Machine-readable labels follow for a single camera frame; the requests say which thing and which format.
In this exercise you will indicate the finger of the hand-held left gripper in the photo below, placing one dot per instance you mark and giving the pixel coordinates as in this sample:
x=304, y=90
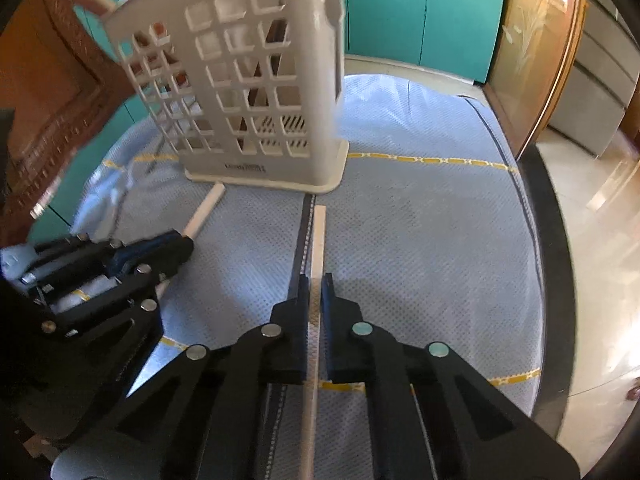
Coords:
x=170, y=262
x=150, y=242

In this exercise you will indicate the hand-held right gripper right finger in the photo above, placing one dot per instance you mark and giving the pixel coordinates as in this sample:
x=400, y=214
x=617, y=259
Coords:
x=340, y=345

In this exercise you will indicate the white plastic utensil holder basket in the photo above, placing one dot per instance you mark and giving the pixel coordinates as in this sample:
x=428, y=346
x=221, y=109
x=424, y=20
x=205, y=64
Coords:
x=300, y=170

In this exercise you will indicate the dark brown chopstick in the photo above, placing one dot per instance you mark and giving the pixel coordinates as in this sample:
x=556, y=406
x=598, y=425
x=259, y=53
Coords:
x=276, y=35

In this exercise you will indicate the blue dotted tablecloth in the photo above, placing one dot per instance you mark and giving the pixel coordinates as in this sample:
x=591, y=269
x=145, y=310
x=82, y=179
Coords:
x=425, y=240

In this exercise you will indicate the wooden framed glass panel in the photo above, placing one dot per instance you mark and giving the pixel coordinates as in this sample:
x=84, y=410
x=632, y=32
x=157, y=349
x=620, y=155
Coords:
x=530, y=60

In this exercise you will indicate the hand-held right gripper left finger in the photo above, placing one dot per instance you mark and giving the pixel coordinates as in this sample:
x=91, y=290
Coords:
x=295, y=340

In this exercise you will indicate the grey drawer cabinet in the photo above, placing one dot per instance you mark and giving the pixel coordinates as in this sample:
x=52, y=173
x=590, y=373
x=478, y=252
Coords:
x=600, y=80

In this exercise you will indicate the carved wooden chair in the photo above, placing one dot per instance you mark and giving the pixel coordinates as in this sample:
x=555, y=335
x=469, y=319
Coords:
x=50, y=85

